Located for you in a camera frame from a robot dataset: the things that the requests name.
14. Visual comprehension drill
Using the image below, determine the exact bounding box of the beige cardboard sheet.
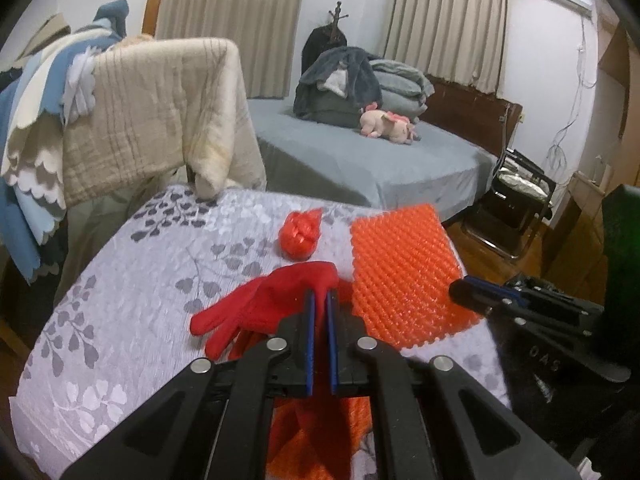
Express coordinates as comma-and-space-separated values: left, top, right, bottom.
20, 12, 71, 61

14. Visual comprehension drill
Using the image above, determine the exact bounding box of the orange mesh cloth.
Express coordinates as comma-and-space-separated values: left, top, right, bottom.
267, 392, 373, 480

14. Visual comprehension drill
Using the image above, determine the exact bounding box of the dark grey fleece blanket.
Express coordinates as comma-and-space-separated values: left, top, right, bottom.
292, 46, 383, 123

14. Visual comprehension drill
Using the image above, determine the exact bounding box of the wooden cabinet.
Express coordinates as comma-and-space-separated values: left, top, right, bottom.
542, 170, 608, 306

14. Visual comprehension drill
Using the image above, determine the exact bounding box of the dark hanging coat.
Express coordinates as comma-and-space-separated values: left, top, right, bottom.
301, 27, 348, 81

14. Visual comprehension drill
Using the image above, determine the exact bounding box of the crumpled red plastic bag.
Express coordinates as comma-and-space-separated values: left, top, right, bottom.
277, 207, 323, 261

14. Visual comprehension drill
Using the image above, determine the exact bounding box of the dark wooden headboard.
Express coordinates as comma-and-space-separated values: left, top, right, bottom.
427, 74, 523, 158

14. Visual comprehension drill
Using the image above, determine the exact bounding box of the grey floral blanket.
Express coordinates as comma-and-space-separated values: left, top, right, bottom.
10, 184, 513, 480

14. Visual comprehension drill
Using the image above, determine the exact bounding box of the white chair cushion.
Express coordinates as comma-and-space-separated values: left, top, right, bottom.
497, 167, 551, 198

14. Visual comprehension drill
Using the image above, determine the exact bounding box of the wooden coat rack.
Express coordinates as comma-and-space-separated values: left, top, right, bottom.
322, 1, 351, 43

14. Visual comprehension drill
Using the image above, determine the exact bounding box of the red glove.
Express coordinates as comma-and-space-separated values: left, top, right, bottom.
190, 261, 338, 361

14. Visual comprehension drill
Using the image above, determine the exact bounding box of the white wall cable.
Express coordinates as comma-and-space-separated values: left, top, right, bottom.
547, 10, 588, 173

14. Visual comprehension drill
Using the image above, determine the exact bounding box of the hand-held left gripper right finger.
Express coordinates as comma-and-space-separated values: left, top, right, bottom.
326, 292, 583, 480

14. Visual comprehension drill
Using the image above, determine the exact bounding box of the folded grey quilt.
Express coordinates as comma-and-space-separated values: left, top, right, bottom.
370, 58, 436, 123

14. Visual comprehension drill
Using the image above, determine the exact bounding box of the orange bubble sheet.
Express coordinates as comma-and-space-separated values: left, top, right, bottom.
349, 203, 481, 351

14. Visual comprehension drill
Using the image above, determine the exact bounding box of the pink plush pig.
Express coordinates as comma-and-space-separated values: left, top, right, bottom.
359, 101, 421, 145

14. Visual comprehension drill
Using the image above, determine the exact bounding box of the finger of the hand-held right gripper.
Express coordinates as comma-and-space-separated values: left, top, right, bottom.
449, 276, 632, 384
525, 286, 607, 332

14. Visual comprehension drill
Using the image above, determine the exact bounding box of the blue white scalloped blanket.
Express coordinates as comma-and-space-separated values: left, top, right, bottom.
0, 17, 126, 283

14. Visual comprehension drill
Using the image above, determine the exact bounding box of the beige curtain with pelmet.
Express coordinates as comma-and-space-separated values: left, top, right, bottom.
382, 0, 513, 98

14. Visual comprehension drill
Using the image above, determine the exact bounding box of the beige quilt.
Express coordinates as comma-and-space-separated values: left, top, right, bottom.
60, 36, 268, 208

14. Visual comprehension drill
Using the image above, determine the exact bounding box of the wide beige curtain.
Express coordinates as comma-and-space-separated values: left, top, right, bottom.
155, 0, 311, 100

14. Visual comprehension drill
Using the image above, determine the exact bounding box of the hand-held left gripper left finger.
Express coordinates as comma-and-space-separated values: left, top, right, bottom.
60, 292, 317, 480

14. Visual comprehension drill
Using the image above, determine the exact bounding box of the dark clothes pile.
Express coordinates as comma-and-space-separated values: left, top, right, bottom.
0, 67, 26, 98

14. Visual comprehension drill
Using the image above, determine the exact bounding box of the black folding chair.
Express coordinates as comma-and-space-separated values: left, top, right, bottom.
460, 147, 558, 261

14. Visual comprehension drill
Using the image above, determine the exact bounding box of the blue grey cloth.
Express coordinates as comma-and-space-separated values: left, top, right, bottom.
92, 0, 132, 41

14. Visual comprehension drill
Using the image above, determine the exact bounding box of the bed with grey sheet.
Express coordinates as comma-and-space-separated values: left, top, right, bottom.
247, 97, 501, 223

